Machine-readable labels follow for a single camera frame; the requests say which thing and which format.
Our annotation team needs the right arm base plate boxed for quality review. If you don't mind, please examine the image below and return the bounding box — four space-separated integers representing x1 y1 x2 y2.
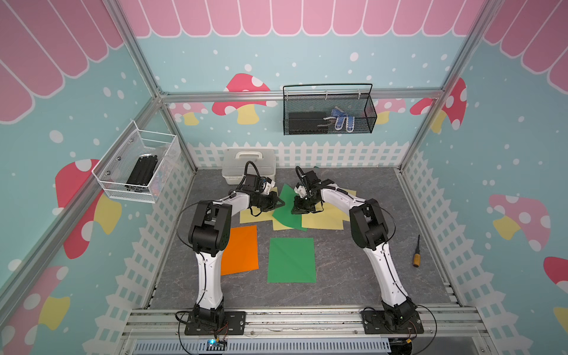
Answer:
360 308 425 337

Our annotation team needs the orange paper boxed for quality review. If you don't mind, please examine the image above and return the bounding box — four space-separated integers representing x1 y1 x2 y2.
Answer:
221 226 259 276

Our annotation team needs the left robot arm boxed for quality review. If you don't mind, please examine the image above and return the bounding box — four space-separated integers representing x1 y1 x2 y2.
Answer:
176 161 285 343

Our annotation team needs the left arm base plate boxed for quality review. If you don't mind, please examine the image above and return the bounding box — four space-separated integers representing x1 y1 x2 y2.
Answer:
183 312 247 336

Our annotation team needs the white plastic storage box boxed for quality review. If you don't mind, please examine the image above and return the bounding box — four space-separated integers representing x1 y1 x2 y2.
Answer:
222 148 276 186

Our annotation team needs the black box in white basket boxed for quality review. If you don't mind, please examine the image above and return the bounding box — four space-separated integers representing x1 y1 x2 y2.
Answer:
125 155 158 192

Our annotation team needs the yellow paper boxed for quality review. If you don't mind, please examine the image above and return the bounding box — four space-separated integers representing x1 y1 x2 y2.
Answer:
272 219 292 231
322 188 357 221
302 203 346 230
240 187 278 224

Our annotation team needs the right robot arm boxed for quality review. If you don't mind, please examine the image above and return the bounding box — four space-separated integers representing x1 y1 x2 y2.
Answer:
291 167 434 342

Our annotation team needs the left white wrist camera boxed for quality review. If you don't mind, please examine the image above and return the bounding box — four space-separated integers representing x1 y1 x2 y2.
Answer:
259 177 275 195

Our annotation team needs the white wire wall basket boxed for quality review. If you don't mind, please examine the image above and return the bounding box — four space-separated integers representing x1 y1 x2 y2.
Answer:
92 121 180 204

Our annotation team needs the black wire wall basket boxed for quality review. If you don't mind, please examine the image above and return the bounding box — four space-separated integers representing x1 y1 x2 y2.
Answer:
282 83 377 135

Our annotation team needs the large green paper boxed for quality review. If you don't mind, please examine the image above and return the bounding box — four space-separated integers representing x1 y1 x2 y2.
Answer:
267 238 317 283

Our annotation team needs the small brown object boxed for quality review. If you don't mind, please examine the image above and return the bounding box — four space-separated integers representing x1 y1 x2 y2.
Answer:
413 235 421 268

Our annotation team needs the small green circuit board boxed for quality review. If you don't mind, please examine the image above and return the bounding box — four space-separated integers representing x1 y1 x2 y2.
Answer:
206 339 228 351

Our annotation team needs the small green paper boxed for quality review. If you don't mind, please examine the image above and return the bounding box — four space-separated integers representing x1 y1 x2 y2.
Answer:
273 184 306 232

